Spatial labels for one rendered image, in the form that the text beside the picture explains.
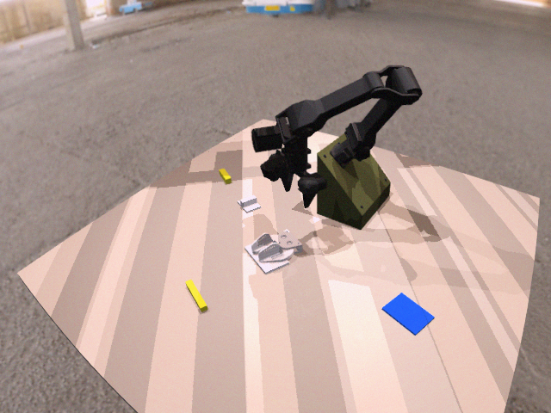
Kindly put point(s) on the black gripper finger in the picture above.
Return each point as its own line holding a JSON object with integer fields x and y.
{"x": 287, "y": 181}
{"x": 308, "y": 198}

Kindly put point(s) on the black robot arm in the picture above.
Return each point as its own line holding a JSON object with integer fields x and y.
{"x": 307, "y": 117}

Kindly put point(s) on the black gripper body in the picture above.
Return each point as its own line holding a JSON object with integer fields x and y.
{"x": 308, "y": 183}

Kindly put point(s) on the blue flat rectangular plate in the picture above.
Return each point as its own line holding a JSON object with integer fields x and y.
{"x": 409, "y": 314}

